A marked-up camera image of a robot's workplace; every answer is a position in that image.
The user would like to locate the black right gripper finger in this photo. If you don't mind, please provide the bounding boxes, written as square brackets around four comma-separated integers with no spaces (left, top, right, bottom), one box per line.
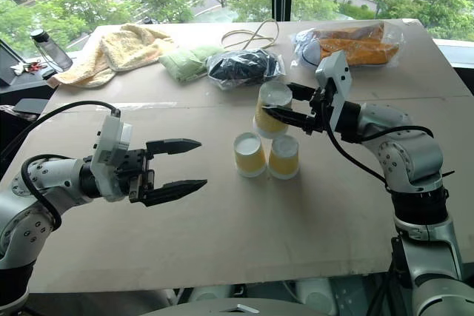
[261,105,316,132]
[287,82,318,103]

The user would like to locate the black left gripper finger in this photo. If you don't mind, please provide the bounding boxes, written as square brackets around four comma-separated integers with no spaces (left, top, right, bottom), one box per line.
[145,138,203,157]
[142,179,208,208]

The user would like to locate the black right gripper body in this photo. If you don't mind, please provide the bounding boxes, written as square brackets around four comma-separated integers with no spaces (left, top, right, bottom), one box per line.
[303,86,336,135]

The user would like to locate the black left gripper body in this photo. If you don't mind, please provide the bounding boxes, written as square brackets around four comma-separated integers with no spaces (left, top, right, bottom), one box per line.
[114,148,156,204]

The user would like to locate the yellow white paper cup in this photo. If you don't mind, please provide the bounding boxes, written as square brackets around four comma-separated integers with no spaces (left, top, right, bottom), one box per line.
[252,81,293,139]
[233,132,267,178]
[267,135,300,181]

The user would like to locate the bag of black items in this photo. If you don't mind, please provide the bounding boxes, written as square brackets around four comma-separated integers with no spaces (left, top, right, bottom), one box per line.
[204,48,286,92]

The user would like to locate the bag of orange items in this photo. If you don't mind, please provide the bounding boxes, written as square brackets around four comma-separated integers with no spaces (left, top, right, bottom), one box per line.
[289,21,404,69]

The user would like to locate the green cloth in bag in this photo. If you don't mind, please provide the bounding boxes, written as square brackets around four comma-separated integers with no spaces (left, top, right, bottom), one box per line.
[158,44,225,83]

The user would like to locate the pale yellow towel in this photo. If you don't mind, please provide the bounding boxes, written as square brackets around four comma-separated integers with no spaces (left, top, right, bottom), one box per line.
[48,23,175,89]

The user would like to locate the black side desk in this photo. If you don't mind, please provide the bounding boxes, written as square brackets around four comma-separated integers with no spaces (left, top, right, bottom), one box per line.
[0,38,79,178]

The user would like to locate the clear water bottle black lid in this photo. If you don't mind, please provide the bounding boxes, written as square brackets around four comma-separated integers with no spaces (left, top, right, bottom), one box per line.
[30,28,73,71]

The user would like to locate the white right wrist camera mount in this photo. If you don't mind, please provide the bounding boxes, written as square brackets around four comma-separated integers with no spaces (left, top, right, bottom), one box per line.
[315,50,352,132]

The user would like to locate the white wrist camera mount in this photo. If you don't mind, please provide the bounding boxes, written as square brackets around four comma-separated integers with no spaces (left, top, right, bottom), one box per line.
[315,50,352,132]
[90,114,133,203]

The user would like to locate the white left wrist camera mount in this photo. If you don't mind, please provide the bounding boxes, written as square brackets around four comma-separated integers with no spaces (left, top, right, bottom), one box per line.
[90,114,133,203]

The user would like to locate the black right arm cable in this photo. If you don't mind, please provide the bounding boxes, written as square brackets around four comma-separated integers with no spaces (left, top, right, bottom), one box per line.
[321,99,455,195]

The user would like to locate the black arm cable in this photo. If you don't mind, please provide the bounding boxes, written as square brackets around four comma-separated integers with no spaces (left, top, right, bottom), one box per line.
[0,101,121,231]
[321,99,455,195]

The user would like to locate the beige cord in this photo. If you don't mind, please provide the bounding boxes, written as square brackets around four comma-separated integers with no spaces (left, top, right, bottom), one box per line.
[221,19,281,51]

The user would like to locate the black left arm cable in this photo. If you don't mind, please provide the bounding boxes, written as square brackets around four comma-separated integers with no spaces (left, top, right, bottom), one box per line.
[0,101,121,231]

